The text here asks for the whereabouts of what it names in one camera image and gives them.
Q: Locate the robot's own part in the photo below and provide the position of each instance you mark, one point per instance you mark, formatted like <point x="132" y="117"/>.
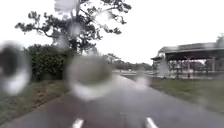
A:
<point x="150" y="123"/>
<point x="77" y="123"/>

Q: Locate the dark green hedge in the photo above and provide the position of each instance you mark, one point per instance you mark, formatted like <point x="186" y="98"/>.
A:
<point x="46" y="61"/>

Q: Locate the tall spreading tree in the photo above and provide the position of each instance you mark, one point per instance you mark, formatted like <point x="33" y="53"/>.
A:
<point x="83" y="30"/>

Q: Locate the wet grey asphalt path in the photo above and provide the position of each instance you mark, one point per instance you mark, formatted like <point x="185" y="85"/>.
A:
<point x="123" y="106"/>

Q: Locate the grass strip with leaf litter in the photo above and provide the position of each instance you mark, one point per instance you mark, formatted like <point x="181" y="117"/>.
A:
<point x="30" y="98"/>

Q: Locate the distant row of trees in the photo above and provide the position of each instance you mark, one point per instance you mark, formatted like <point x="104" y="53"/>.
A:
<point x="128" y="64"/>

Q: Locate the green grass verge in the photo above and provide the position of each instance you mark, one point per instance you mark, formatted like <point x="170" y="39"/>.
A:
<point x="193" y="90"/>

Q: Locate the open shelter building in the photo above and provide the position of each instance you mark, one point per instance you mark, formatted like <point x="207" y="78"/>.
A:
<point x="193" y="53"/>

